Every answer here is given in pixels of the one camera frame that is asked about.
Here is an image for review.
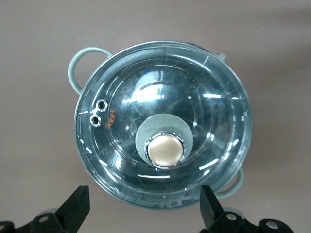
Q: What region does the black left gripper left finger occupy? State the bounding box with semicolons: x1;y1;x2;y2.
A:
0;185;90;233

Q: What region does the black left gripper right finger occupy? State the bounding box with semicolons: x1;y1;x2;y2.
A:
199;185;292;233

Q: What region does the glass pot lid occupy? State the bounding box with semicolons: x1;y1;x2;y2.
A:
72;40;253;214

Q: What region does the steel pot with grey handles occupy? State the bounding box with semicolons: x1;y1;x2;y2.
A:
67;40;253;216

